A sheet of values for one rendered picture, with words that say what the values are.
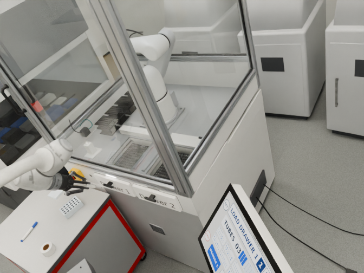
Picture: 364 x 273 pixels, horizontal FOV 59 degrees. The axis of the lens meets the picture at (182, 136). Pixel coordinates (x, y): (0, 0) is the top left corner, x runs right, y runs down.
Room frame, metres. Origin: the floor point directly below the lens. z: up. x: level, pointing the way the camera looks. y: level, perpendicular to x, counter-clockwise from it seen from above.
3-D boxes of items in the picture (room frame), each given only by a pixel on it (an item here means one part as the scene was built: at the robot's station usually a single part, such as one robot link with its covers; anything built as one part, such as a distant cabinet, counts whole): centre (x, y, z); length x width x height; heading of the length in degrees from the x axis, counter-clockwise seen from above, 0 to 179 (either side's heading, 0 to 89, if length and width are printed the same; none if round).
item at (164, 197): (1.18, 0.24, 0.87); 0.29 x 0.02 x 0.11; 46
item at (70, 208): (1.46, 0.79, 0.78); 0.12 x 0.08 x 0.04; 120
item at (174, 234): (1.72, 0.10, 0.40); 1.03 x 0.95 x 0.80; 46
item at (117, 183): (1.40, 0.47, 0.87); 0.29 x 0.02 x 0.11; 46
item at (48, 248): (1.21, 0.92, 0.78); 0.07 x 0.07 x 0.04
